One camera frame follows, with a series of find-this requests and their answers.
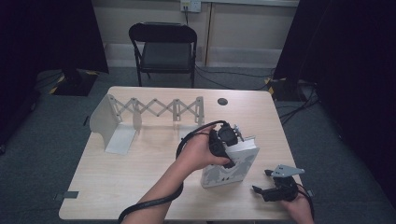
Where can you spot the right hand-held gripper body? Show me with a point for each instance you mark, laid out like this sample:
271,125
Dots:
283,193

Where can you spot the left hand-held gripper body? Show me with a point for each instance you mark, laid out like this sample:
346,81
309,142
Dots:
227,137

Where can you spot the white book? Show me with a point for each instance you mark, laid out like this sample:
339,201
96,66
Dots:
243,165

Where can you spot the grey expandable metal book rack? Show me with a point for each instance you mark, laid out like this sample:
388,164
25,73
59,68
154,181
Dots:
102,119

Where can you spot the person's right hand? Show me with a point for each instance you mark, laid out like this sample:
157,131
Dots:
300,211

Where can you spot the person's left hand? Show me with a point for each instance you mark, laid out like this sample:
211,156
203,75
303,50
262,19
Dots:
196,152

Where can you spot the small grey tape piece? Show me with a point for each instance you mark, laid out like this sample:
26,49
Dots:
309,193

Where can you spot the black stand base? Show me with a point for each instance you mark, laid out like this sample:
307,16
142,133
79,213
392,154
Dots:
285,90
74,84

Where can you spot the black folding chair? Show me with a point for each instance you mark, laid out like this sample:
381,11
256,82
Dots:
166,56

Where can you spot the dark curtain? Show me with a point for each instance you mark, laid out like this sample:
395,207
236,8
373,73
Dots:
351,62
46,37

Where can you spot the grey tape strip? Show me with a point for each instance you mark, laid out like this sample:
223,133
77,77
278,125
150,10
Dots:
70,195

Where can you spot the white wall socket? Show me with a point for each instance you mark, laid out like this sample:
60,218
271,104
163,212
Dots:
190,5

